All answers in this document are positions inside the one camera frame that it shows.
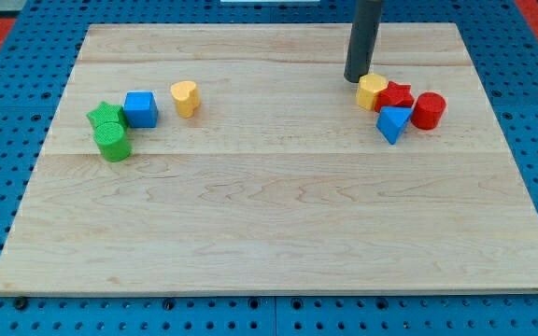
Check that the red star block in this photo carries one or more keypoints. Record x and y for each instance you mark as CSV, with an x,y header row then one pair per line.
x,y
396,95

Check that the green star block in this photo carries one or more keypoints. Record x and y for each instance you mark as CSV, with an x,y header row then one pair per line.
x,y
105,113

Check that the light wooden board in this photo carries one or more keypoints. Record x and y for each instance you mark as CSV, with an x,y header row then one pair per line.
x,y
279,184

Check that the yellow heart block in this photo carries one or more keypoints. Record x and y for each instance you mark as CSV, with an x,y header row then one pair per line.
x,y
186,98

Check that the blue triangle block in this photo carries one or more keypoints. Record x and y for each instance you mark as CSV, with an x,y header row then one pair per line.
x,y
392,122

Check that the yellow hexagon block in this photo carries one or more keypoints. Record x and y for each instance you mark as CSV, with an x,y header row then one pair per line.
x,y
369,86

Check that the blue cube block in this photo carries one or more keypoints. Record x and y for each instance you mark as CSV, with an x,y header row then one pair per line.
x,y
140,109

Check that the green cylinder block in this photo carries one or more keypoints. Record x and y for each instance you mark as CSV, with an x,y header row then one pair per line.
x,y
112,142

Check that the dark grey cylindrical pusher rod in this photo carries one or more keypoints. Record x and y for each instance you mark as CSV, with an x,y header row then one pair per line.
x,y
363,34

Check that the red cylinder block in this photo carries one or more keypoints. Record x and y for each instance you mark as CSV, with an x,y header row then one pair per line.
x,y
428,110

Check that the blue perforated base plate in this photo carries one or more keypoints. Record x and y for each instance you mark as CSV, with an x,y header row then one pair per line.
x,y
35,63

